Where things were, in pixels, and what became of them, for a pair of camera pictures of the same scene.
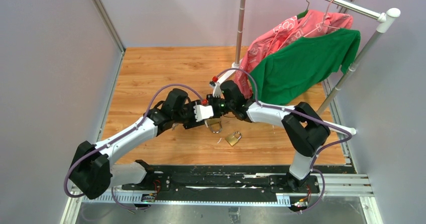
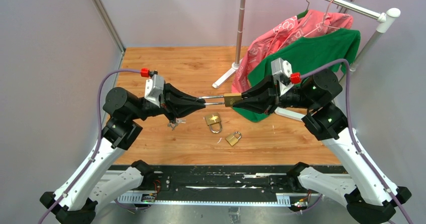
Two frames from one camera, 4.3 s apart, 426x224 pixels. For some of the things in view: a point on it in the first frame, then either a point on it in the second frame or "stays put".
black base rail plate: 193,180 stays put
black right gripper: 211,101 -> 268,97
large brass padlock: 232,139 stays put
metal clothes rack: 384,18 stays put
